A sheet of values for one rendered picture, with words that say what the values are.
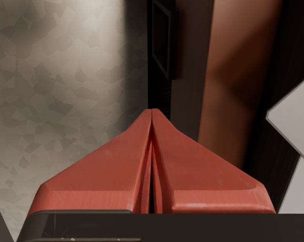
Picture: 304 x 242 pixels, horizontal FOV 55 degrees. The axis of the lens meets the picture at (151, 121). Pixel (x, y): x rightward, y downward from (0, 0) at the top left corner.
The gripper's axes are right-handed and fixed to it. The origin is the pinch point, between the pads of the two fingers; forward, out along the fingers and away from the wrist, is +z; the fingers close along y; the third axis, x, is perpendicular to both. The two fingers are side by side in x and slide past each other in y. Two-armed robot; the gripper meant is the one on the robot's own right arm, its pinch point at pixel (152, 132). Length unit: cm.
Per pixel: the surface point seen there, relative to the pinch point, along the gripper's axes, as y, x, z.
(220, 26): -3.5, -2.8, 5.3
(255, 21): -5.5, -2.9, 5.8
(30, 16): 10.9, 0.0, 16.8
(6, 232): 69, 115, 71
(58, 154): 11.3, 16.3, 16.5
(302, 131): -7.8, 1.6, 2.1
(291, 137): -7.2, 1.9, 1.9
